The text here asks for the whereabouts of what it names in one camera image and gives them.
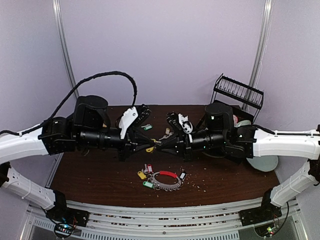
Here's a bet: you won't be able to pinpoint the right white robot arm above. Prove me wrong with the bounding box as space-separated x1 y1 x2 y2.
156 101 320 226

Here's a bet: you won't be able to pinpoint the black dish rack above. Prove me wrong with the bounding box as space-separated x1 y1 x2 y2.
210 73 264 124

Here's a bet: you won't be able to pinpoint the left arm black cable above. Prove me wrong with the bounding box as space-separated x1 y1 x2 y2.
0 71 139 137

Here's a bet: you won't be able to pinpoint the black tagged key on ring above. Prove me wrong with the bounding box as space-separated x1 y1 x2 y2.
178 170 187 181

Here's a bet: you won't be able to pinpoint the green tag on ring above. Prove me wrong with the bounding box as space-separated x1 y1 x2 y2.
142 181 154 189

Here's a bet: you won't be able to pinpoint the metal keyring with red handle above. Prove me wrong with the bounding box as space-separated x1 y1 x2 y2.
147 170 183 192

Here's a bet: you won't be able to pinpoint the red tag on ring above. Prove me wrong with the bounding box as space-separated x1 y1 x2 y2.
145 164 154 174

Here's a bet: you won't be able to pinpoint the key with light green tag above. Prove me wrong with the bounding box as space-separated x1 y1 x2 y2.
141 123 153 131

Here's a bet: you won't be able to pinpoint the right aluminium frame post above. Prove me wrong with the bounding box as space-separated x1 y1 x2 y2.
241 0 273 112

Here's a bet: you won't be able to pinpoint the pale green bowl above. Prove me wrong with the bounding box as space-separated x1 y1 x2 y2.
235 119 252 128

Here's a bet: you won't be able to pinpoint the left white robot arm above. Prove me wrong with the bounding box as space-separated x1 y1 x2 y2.
0 95 155 227

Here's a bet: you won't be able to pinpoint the left aluminium frame post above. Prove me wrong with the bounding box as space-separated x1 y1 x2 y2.
52 0 76 88

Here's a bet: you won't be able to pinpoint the pink patterned bowl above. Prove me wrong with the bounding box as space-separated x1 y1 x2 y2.
233 115 239 125

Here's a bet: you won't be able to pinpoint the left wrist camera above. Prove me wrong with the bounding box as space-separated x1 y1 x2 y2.
118 104 151 140

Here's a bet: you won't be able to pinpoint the keys with yellow tag cluster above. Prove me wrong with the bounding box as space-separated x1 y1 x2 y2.
159 127 174 141

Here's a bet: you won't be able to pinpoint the key with yellow tag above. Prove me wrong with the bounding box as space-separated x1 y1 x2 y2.
145 138 162 153

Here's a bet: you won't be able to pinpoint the pale green plate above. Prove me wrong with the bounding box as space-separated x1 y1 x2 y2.
247 155 279 172

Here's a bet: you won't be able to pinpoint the yellow tag on ring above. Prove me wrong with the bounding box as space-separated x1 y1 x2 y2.
137 171 147 180

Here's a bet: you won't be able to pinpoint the aluminium frame post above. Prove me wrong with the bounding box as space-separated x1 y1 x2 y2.
241 0 273 112
52 0 76 88

